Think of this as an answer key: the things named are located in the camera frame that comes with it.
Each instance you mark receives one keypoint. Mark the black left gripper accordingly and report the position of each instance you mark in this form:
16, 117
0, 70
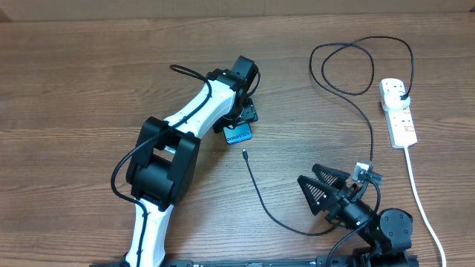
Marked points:
248, 112

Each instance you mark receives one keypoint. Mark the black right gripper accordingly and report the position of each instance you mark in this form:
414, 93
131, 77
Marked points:
328, 196

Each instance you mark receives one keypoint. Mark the Samsung Galaxy smartphone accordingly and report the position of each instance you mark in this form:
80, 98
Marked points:
238, 134

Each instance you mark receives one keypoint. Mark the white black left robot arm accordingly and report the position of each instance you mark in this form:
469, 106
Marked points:
162, 164

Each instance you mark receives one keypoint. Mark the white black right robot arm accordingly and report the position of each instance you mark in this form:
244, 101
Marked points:
386, 232

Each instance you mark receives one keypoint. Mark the white charger plug adapter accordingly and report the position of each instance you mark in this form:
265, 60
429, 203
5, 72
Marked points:
393, 101

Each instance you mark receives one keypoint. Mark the white power strip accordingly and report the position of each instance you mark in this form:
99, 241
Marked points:
400, 123

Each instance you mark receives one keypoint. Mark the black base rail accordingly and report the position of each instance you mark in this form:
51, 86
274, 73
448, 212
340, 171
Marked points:
256, 262

